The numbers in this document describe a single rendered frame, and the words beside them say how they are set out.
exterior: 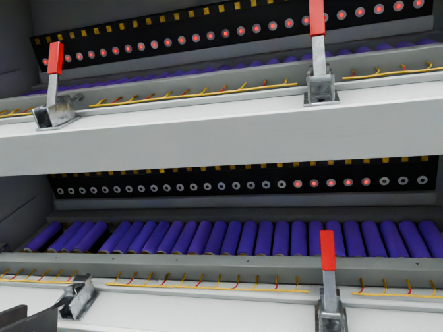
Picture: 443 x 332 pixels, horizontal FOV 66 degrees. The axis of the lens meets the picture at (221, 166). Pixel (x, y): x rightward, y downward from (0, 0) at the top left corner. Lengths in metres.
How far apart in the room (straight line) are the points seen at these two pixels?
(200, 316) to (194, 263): 0.06
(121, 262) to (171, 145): 0.17
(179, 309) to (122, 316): 0.06
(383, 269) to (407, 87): 0.17
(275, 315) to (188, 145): 0.18
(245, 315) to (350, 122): 0.21
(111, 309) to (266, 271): 0.17
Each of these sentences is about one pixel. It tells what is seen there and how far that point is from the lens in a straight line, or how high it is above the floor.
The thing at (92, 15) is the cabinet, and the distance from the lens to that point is 0.61.
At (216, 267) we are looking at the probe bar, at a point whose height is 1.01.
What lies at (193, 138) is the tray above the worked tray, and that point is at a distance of 0.30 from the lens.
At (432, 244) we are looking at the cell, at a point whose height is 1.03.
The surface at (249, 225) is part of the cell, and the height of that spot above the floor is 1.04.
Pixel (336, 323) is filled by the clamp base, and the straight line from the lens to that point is 0.35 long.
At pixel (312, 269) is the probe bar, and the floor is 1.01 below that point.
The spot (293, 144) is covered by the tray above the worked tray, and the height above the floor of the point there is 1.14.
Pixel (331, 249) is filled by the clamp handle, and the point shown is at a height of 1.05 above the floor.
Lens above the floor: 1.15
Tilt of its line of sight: 5 degrees down
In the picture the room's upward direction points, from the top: 4 degrees counter-clockwise
